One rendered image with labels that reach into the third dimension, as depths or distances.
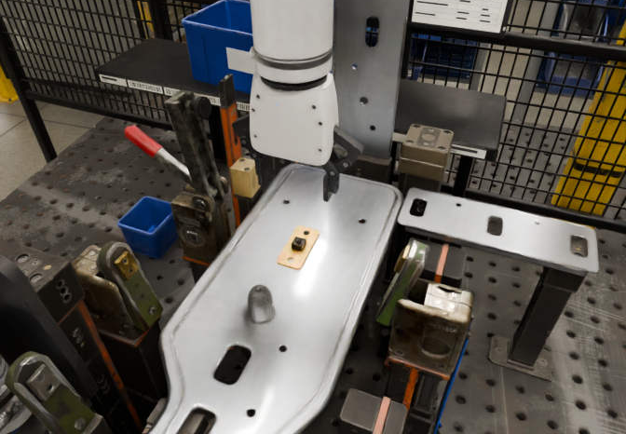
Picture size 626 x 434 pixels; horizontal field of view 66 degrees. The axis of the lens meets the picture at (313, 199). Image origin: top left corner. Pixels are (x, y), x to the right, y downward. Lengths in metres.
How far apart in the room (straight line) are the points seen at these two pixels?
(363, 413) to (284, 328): 0.14
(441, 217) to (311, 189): 0.22
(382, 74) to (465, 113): 0.26
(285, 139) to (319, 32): 0.13
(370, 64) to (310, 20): 0.34
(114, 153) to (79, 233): 0.34
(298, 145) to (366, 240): 0.23
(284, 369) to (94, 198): 0.91
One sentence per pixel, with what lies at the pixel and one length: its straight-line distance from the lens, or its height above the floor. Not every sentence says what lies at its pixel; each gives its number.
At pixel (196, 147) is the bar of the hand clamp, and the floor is 1.15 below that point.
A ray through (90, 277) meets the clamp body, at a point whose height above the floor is 1.07.
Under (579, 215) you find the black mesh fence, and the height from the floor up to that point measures 0.76.
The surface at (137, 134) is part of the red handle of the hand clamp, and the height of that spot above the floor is 1.14.
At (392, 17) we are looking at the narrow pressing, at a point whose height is 1.26.
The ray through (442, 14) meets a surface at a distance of 1.06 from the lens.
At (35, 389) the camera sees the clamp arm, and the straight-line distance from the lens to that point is 0.55.
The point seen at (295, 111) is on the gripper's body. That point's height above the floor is 1.24.
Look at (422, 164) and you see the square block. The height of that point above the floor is 1.03.
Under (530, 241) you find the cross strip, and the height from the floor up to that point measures 1.00.
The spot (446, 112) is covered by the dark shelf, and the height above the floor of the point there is 1.03.
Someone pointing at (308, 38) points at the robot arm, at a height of 1.33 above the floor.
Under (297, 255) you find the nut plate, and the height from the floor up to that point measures 1.00.
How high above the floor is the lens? 1.51
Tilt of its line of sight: 40 degrees down
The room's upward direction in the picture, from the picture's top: straight up
